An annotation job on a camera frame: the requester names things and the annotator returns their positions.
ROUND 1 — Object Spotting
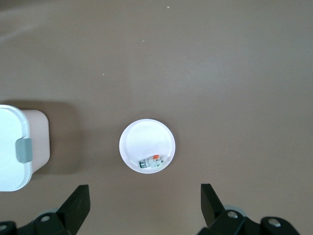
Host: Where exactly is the white lidded storage box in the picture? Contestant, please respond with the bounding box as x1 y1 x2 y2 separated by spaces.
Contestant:
0 104 51 192

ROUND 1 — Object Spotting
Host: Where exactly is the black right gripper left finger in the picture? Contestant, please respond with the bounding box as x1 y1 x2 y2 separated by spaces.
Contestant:
31 185 91 235

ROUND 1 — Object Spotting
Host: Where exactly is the pink round plate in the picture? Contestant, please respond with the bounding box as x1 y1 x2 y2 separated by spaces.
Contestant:
118 118 176 174

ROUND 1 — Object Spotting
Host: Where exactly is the white green push-button switch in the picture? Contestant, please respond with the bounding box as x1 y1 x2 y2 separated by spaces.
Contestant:
138 153 167 169

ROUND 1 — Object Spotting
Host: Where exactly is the grey box latch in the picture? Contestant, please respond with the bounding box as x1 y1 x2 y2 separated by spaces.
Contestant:
15 138 33 164

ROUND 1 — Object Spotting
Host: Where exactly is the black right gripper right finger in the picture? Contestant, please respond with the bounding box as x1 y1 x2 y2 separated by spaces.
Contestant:
200 183 260 235

